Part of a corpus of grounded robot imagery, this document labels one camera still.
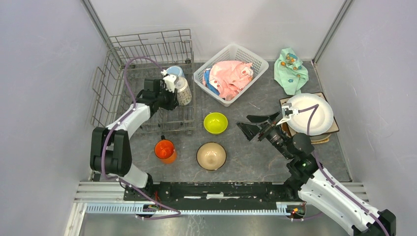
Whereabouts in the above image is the cream plate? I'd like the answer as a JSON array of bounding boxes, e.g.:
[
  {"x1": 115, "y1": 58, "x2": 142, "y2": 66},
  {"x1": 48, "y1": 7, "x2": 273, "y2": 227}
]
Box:
[{"x1": 310, "y1": 133, "x2": 331, "y2": 143}]

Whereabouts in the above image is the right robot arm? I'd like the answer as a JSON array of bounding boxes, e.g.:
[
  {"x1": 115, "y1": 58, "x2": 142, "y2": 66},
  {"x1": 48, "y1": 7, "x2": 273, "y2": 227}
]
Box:
[{"x1": 236, "y1": 112, "x2": 396, "y2": 236}]

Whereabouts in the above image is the pink patterned cloth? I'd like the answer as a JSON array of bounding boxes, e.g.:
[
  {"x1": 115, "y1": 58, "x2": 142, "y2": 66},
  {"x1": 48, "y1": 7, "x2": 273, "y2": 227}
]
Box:
[{"x1": 210, "y1": 60, "x2": 254, "y2": 101}]

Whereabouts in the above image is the orange mug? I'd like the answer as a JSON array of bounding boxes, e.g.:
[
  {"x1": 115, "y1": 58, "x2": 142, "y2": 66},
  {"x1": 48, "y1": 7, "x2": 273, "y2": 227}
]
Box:
[{"x1": 154, "y1": 135, "x2": 177, "y2": 164}]

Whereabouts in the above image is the white plastic basket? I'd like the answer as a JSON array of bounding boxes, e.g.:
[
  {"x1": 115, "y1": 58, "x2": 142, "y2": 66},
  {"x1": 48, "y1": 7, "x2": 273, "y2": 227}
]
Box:
[{"x1": 193, "y1": 44, "x2": 269, "y2": 107}]

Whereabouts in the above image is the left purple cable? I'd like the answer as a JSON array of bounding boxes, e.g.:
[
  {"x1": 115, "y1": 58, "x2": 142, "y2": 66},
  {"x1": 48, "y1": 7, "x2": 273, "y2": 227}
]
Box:
[{"x1": 100, "y1": 57, "x2": 182, "y2": 221}]

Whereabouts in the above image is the yellow-green bowl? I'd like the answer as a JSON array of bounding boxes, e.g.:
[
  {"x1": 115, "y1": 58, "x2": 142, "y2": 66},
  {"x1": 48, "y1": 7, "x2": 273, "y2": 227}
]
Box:
[{"x1": 203, "y1": 112, "x2": 228, "y2": 135}]

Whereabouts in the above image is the light blue cup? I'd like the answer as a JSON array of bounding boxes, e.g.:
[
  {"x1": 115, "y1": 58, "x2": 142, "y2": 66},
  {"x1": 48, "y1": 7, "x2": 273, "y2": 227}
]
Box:
[{"x1": 166, "y1": 66, "x2": 185, "y2": 78}]

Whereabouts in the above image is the purple cable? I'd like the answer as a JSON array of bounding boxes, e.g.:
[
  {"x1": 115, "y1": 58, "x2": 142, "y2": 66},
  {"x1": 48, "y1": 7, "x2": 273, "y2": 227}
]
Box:
[
  {"x1": 290, "y1": 104, "x2": 391, "y2": 236},
  {"x1": 100, "y1": 57, "x2": 182, "y2": 221}
]

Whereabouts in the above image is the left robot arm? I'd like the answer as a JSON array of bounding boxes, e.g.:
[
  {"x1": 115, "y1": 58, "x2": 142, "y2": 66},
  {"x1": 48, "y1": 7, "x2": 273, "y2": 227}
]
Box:
[{"x1": 89, "y1": 75, "x2": 179, "y2": 201}]

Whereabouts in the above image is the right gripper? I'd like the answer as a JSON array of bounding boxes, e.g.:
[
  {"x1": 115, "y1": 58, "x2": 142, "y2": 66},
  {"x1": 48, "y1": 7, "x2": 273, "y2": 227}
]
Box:
[{"x1": 236, "y1": 111, "x2": 293, "y2": 160}]

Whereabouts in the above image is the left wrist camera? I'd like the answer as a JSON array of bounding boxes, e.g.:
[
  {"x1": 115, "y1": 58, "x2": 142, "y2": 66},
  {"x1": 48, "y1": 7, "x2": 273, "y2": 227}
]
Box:
[{"x1": 161, "y1": 70, "x2": 179, "y2": 93}]

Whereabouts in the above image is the green patterned cloth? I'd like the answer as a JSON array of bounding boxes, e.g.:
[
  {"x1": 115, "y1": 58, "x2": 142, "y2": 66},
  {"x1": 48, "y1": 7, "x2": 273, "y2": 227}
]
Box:
[{"x1": 274, "y1": 48, "x2": 309, "y2": 95}]

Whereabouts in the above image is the metal wire dish rack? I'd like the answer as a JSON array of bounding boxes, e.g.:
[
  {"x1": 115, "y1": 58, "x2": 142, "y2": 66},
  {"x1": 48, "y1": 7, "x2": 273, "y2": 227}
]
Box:
[{"x1": 91, "y1": 29, "x2": 195, "y2": 127}]

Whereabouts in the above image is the blue cloth in basket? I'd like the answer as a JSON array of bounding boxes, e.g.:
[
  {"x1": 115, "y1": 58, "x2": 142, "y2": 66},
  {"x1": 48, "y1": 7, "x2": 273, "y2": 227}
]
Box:
[{"x1": 203, "y1": 68, "x2": 219, "y2": 95}]

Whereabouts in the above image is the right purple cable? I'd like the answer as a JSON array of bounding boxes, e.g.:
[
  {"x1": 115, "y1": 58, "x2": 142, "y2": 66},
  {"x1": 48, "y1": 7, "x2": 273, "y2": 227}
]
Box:
[{"x1": 290, "y1": 104, "x2": 391, "y2": 236}]

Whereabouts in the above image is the wooden woven coaster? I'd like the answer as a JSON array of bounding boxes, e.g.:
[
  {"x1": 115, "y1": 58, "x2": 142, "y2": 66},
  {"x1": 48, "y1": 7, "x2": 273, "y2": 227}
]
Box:
[{"x1": 281, "y1": 123, "x2": 331, "y2": 144}]

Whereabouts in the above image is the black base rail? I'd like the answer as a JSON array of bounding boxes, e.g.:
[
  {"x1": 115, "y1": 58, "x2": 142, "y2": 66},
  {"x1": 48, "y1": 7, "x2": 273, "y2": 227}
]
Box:
[{"x1": 122, "y1": 182, "x2": 301, "y2": 211}]

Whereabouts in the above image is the beige bowl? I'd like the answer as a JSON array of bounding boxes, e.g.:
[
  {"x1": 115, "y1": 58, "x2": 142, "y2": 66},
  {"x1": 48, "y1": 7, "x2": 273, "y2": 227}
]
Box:
[{"x1": 196, "y1": 142, "x2": 227, "y2": 171}]

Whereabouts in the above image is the white deep plate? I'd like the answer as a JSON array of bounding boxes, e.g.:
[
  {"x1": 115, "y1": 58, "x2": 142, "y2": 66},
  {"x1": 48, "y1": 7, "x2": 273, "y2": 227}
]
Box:
[{"x1": 284, "y1": 93, "x2": 333, "y2": 136}]

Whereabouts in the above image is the white floral mug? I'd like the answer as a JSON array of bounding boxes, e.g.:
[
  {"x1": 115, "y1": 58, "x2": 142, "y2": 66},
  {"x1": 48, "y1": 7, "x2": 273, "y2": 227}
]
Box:
[{"x1": 175, "y1": 77, "x2": 192, "y2": 106}]

